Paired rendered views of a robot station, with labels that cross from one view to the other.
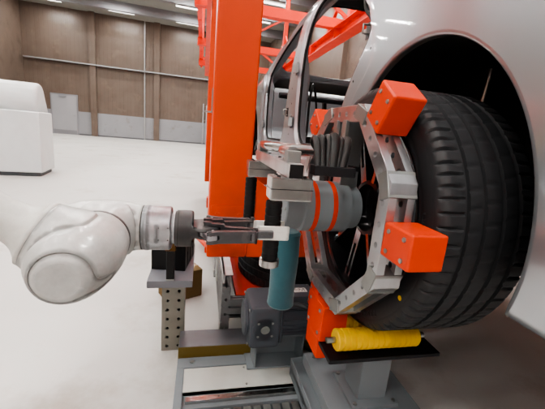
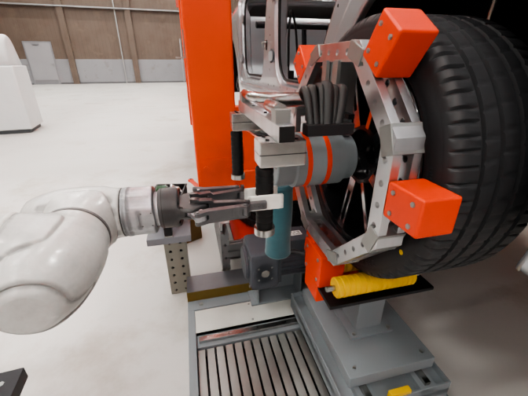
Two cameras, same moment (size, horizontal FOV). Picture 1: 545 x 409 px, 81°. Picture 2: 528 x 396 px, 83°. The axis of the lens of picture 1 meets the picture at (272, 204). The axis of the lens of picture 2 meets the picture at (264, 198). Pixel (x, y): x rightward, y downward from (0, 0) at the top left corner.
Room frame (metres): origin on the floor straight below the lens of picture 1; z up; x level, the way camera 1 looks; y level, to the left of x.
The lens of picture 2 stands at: (0.13, 0.01, 1.08)
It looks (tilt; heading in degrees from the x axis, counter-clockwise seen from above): 24 degrees down; 359
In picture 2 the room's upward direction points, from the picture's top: straight up
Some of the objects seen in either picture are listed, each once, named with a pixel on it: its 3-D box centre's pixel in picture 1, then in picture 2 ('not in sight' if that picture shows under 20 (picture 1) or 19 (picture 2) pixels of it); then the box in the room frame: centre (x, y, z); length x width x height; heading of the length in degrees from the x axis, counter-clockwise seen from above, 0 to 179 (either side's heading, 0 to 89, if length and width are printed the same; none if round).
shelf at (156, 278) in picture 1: (174, 262); (170, 216); (1.34, 0.41, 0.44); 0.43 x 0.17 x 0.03; 13
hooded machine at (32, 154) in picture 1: (23, 128); (1, 85); (5.48, 4.30, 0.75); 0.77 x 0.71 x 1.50; 18
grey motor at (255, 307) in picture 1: (292, 329); (290, 267); (1.19, -0.13, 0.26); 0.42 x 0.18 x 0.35; 103
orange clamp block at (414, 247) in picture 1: (411, 246); (419, 207); (0.58, -0.27, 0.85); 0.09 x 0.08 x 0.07; 13
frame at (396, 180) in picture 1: (341, 206); (334, 156); (0.89, -0.19, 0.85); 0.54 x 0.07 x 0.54; 13
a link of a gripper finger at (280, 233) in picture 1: (272, 233); (265, 202); (0.65, -0.01, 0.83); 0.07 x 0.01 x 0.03; 102
